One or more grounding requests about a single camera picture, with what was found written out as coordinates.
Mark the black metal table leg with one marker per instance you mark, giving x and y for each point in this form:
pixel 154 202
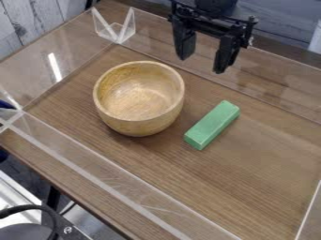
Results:
pixel 53 198

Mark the clear acrylic tray enclosure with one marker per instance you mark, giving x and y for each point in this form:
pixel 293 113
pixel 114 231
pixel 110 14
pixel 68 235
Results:
pixel 174 153

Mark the white object at right edge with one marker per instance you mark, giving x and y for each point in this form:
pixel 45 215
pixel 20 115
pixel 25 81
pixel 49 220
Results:
pixel 314 47

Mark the green rectangular block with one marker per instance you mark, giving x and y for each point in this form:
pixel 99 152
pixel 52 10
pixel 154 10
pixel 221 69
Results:
pixel 213 123

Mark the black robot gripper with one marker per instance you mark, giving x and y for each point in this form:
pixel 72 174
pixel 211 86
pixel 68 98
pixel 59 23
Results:
pixel 217 18

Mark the brown wooden bowl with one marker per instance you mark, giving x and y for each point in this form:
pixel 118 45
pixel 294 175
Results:
pixel 138 97

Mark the black metal bracket with bolt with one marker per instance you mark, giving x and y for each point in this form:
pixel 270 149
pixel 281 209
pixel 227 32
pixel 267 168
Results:
pixel 61 229

